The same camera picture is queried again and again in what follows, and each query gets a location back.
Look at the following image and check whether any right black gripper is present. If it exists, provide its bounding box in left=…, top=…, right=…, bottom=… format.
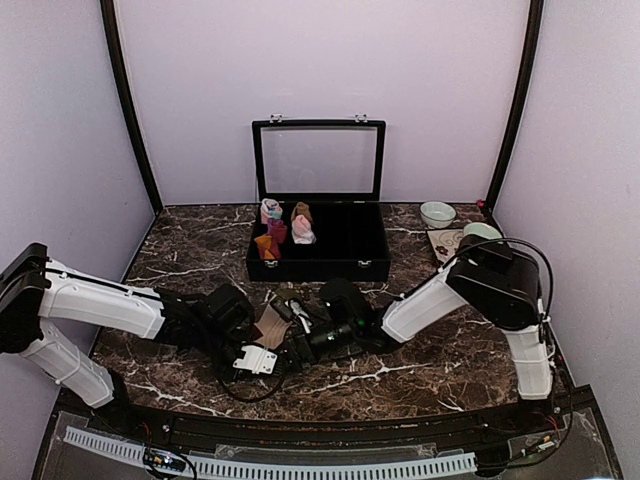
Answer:
left=277, top=320, right=359, bottom=374

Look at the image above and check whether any striped brown beige sock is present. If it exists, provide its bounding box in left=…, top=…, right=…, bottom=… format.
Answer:
left=252, top=288, right=300, bottom=350

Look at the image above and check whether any pink patterned sock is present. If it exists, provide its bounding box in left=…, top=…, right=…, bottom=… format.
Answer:
left=291, top=215, right=316, bottom=245

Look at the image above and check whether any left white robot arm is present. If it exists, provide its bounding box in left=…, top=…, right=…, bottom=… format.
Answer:
left=1, top=243, right=255, bottom=436

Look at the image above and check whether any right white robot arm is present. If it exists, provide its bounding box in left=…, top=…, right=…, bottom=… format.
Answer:
left=283, top=234, right=553, bottom=434

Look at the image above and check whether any rolled orange sock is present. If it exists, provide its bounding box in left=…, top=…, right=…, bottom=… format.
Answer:
left=254, top=234, right=281, bottom=261

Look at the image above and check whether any rolled purple red sock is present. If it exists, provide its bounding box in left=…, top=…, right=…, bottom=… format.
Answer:
left=267, top=218, right=288, bottom=244

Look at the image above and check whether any small circuit board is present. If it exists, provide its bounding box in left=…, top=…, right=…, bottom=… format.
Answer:
left=143, top=449, right=187, bottom=472

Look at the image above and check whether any rolled brown sock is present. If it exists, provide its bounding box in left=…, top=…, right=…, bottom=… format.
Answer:
left=291, top=202, right=313, bottom=224

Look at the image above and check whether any rolled pink white sock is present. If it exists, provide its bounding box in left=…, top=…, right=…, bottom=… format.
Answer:
left=260, top=198, right=283, bottom=224

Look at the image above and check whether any floral square plate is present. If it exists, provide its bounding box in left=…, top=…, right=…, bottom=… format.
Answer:
left=426, top=228, right=464, bottom=265

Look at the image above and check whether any black glass-lid storage box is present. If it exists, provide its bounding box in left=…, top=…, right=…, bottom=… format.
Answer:
left=246, top=116, right=391, bottom=282

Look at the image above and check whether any far pale green bowl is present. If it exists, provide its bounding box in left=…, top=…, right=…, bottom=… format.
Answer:
left=420, top=201, right=457, bottom=229

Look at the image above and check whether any pale green bowl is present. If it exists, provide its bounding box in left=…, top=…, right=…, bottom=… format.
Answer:
left=463, top=222, right=503, bottom=240
left=420, top=201, right=457, bottom=229

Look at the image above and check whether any near pale green bowl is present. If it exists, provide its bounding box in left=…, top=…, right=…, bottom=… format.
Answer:
left=463, top=222, right=503, bottom=240

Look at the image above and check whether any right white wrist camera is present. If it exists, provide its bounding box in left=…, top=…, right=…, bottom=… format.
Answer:
left=270, top=296, right=313, bottom=334

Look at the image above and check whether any white slotted cable duct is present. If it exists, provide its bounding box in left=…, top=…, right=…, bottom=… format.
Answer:
left=63, top=426, right=478, bottom=479

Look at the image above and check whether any left black frame post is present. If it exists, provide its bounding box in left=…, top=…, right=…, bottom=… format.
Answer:
left=99, top=0, right=164, bottom=215

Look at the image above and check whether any black frame post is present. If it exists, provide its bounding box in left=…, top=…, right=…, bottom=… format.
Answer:
left=484, top=0, right=545, bottom=217
left=99, top=0, right=164, bottom=215

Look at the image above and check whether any right black frame post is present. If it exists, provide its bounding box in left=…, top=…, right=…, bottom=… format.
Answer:
left=484, top=0, right=545, bottom=217

